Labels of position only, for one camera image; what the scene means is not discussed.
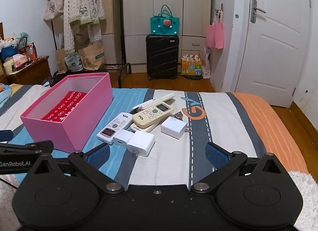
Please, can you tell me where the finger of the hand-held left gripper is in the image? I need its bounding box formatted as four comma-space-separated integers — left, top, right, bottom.
0, 141, 54, 156
0, 130, 13, 142

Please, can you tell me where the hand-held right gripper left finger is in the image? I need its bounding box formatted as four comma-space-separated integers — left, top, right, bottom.
30, 144, 125, 196

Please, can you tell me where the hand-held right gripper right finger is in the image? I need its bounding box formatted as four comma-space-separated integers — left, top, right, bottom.
189, 142, 287, 196

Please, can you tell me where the pink cardboard box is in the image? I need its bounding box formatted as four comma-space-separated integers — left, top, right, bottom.
20, 72, 114, 152

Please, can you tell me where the small white charger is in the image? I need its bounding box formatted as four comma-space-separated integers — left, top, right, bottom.
113, 131, 136, 147

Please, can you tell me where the white remote control pink screen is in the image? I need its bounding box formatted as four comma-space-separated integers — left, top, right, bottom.
96, 112, 133, 145

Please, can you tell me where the beige remote control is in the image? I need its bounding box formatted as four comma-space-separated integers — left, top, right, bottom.
132, 102, 175, 129

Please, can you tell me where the long white remote control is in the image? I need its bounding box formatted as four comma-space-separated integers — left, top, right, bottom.
130, 92, 176, 113

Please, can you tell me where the grey fluffy cloth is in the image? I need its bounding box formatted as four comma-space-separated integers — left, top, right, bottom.
0, 174, 21, 221

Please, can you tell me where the light blue duck blanket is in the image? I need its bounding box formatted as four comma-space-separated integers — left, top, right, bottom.
0, 83, 13, 108

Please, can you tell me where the wooden nightstand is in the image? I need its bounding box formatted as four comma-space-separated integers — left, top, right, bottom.
5, 56, 52, 86

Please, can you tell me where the black bag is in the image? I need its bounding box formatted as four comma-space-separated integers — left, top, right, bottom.
42, 71, 65, 87

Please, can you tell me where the pink white tissue box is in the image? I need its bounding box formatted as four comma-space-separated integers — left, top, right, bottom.
11, 54, 28, 68

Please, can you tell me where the blue bag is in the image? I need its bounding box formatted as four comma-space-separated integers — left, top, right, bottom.
0, 45, 19, 60

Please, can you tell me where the red snack package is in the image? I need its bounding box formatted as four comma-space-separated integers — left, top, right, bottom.
19, 43, 38, 60

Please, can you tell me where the white plastic bag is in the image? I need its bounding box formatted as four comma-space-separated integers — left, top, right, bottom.
201, 46, 211, 79

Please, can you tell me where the small brown paper bag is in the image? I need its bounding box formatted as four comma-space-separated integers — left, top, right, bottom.
55, 48, 69, 74

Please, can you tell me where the colourful patterned gift bag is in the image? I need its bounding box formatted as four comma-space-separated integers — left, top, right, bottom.
181, 52, 202, 76

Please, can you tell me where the white stuffed toy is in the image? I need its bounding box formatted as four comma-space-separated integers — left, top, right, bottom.
0, 37, 16, 48

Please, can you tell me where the white printed bag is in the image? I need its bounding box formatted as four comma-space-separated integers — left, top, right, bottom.
64, 52, 83, 72

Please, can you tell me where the brown paper bag green label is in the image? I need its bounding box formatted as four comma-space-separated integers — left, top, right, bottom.
78, 41, 107, 70

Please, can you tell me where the clear plastic bag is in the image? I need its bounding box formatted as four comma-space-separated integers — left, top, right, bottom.
12, 32, 30, 48

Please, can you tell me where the white fluffy rug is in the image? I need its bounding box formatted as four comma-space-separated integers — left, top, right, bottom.
288, 170, 318, 231

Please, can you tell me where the white door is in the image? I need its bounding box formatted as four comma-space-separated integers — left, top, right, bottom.
235, 0, 313, 108

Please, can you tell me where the black suitcase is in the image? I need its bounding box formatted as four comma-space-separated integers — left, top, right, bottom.
145, 34, 180, 81

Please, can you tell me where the pink gift bag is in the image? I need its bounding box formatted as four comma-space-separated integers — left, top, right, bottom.
214, 10, 225, 50
206, 24, 216, 48

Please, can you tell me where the black clothes rack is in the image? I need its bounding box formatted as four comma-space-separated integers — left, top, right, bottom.
47, 0, 132, 88

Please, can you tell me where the canvas tote bag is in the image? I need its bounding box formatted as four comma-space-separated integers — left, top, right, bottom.
43, 0, 65, 21

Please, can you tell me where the teal handbag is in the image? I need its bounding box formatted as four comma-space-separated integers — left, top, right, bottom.
150, 4, 180, 35

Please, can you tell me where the metal door handle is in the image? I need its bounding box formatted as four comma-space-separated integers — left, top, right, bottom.
251, 0, 267, 24

